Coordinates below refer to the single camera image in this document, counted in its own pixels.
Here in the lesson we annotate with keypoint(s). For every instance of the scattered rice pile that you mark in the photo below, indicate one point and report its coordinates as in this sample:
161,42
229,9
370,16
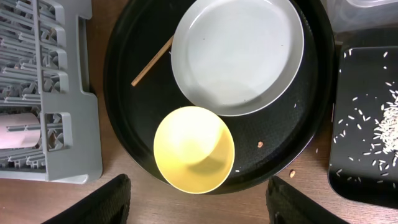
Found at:
387,127

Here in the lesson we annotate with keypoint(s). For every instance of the wooden chopstick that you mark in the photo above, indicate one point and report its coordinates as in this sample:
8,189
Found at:
153,61

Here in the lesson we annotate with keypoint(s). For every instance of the grey round plate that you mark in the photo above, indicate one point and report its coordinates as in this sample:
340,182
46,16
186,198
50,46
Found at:
236,57

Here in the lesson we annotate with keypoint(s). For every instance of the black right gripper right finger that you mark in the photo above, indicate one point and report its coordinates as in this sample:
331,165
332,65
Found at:
287,205

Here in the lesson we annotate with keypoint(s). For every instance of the round black tray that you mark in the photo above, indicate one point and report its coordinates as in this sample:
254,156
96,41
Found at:
265,142

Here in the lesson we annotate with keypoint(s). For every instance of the grey dishwasher rack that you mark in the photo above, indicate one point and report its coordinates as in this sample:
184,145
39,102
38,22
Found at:
44,71

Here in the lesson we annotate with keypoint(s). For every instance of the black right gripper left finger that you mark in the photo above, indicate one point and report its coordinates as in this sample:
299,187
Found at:
108,204

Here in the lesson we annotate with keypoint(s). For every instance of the pink cup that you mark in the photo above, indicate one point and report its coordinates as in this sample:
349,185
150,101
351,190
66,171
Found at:
14,132

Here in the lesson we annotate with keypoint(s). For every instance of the clear plastic bin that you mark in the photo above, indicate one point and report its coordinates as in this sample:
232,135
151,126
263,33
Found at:
352,15

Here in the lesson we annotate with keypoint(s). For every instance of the black rectangular tray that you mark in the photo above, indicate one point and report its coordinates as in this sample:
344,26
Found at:
357,130

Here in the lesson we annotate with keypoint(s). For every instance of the yellow bowl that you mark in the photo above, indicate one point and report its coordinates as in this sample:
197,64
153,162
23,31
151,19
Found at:
194,150

